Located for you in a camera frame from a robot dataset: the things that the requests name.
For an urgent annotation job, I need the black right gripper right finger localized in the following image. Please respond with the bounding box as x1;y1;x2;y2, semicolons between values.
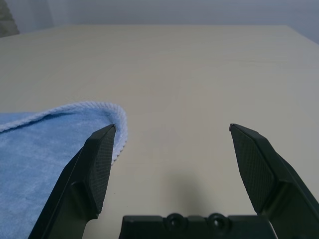
228;123;319;239

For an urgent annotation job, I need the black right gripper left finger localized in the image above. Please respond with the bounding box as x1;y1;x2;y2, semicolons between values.
27;123;117;239

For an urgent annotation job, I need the blue terry towel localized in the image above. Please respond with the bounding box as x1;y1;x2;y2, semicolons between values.
0;100;128;239

